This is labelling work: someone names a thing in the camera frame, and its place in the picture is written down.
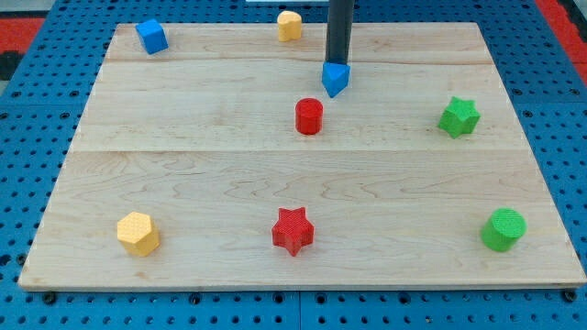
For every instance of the red star block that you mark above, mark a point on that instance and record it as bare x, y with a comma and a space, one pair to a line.
293, 230

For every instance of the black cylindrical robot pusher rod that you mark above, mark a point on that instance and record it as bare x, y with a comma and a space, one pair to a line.
339, 26

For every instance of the blue triangle block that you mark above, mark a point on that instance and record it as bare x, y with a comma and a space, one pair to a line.
335, 77

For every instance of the green cylinder block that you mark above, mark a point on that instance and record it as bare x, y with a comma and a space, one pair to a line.
503, 229

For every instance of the yellow heart block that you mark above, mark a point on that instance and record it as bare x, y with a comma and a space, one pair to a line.
289, 26

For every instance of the green star block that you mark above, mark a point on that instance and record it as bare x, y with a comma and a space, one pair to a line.
459, 117

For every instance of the yellow hexagon block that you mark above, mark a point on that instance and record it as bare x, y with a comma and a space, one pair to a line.
138, 234

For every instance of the blue cube block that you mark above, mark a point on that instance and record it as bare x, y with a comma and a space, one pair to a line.
152, 36

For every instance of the light wooden board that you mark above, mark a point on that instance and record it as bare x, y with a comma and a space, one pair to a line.
202, 138

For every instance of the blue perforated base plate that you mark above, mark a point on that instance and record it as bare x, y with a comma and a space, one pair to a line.
539, 56

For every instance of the red cylinder block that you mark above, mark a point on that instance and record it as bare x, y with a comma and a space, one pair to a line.
309, 116

